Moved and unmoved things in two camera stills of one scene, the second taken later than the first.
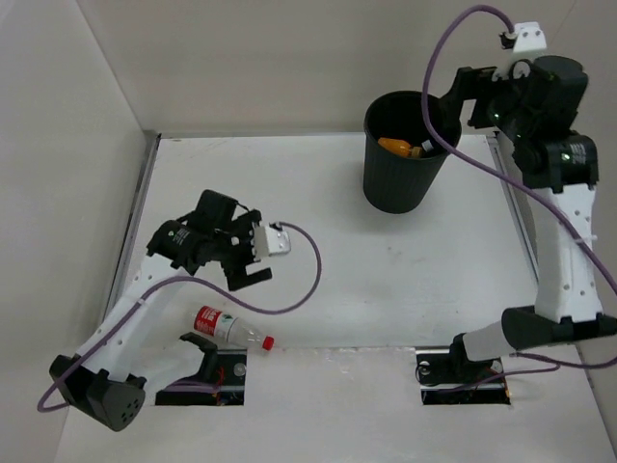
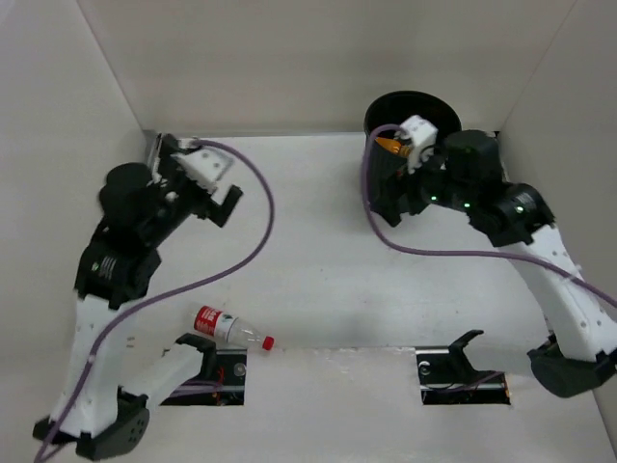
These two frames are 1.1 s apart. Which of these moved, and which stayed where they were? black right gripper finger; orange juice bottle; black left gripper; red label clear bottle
Moved: black right gripper finger; black left gripper
Stayed: red label clear bottle; orange juice bottle
